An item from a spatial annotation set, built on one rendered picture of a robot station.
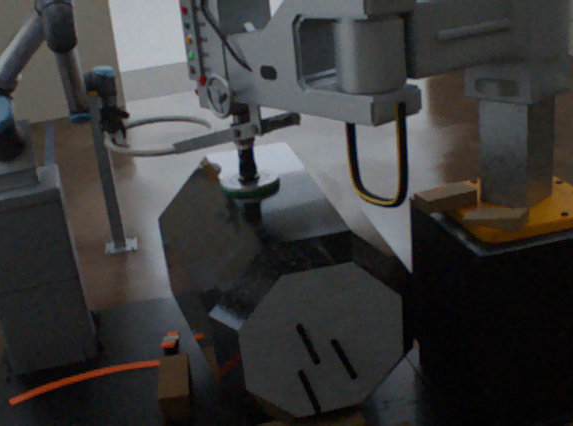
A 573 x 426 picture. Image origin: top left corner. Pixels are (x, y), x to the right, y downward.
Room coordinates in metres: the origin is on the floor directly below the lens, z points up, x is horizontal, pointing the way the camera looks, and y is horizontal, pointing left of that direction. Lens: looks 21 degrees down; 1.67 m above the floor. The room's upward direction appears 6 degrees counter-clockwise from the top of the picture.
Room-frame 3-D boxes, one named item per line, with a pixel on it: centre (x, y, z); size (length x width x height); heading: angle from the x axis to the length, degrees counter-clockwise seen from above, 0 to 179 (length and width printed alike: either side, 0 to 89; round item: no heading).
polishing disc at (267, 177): (2.40, 0.12, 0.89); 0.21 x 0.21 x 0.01
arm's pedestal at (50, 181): (2.86, 1.18, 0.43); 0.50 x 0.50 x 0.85; 17
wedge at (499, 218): (2.03, -0.67, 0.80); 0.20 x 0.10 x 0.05; 50
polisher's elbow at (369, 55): (1.87, -0.27, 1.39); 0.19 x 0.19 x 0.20
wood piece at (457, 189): (2.23, -0.56, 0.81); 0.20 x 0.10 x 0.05; 108
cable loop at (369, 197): (1.86, -0.27, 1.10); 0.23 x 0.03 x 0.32; 36
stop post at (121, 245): (4.05, 1.07, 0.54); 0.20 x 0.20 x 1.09; 10
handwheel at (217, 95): (2.23, 0.14, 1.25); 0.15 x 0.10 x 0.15; 36
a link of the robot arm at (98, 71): (2.98, 0.72, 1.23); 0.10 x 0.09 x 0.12; 100
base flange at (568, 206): (2.22, -0.82, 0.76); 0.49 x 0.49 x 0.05; 10
